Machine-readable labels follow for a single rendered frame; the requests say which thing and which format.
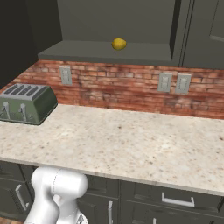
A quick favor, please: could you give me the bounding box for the dark grey base cabinet door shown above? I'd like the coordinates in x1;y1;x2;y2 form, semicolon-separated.
76;192;121;224
120;200;224;224
0;177;33;221

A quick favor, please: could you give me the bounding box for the dark grey open cabinet door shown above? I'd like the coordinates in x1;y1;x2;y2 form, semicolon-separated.
0;0;63;89

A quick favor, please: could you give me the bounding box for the dark grey closed cabinet door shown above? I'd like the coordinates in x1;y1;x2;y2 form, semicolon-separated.
181;0;224;71

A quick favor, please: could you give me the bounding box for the dark grey wide drawer front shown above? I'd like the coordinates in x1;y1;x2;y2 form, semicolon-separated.
120;179;224;214

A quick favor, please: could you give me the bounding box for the yellow lemon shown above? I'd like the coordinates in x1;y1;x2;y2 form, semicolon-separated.
111;38;128;52

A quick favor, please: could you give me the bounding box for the dark grey open wall cabinet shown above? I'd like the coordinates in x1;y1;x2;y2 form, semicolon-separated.
37;0;184;68

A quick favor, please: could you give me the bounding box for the grey wall outlet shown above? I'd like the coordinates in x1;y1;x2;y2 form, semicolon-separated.
157;72;173;94
59;66;74;86
174;73;193;95

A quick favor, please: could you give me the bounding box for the silver drawer handle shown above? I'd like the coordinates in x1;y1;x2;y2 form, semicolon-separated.
161;192;196;208

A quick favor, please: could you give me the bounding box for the green four-slot toaster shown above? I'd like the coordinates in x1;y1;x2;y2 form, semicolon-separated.
0;82;59;126

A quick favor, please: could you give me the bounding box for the dark grey narrow drawer front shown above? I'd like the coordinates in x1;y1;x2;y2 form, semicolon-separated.
0;160;26;182
85;174;120;198

